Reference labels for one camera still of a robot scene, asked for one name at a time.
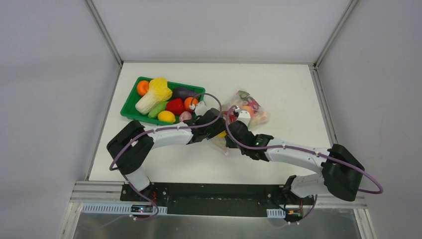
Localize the fake napa cabbage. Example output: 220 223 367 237
135 78 172 115

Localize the clear zip top bag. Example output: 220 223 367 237
211 90 270 156

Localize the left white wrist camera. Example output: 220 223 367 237
190 101 209 116

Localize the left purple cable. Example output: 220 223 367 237
109 92 224 222

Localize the fake peach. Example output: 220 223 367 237
241 105 254 117

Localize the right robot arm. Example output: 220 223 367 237
226 121 364 204

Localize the fake pink onion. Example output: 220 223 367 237
179 111 193 122

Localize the fake orange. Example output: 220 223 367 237
136 80 149 97
184 97 199 112

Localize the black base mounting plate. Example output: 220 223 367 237
120 183 315 220

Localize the fake purple eggplant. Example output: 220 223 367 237
171 87 198 101

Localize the green plastic tray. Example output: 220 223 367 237
120 77 206 125

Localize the fake orange in tray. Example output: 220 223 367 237
184 97 199 112

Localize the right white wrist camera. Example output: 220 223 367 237
234 107 251 126

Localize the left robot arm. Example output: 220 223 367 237
106 108 224 201

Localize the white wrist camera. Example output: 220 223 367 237
234 107 251 126
190 101 209 116

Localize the fake red bell pepper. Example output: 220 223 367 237
166 98 185 116

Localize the aluminium frame rail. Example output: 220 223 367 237
84 0 123 68

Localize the fake green cucumber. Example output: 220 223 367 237
148 101 168 119

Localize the fake yellow lemon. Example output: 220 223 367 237
157 111 176 123

